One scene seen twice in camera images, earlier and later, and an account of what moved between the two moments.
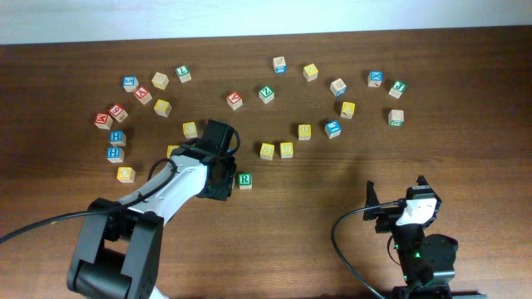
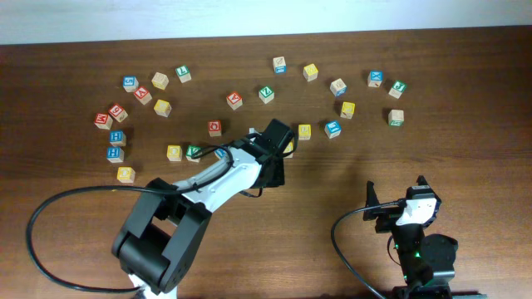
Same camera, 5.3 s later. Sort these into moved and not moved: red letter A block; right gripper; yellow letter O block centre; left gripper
Moved: left gripper
Not moved: yellow letter O block centre; red letter A block; right gripper
